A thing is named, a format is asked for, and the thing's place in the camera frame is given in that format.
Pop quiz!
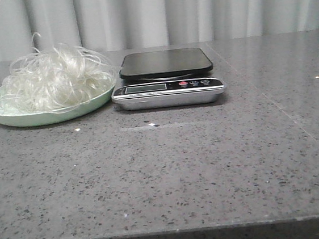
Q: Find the white vermicelli noodle bundle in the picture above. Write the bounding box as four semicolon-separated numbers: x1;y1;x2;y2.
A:
0;43;119;116

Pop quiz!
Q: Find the light green plate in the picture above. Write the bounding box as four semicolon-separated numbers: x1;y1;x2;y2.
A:
0;76;117;127

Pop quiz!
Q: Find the white pleated curtain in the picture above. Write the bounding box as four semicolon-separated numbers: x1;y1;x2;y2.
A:
0;0;319;61

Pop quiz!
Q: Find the black silver kitchen scale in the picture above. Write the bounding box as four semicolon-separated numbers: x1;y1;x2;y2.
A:
112;47;226;111

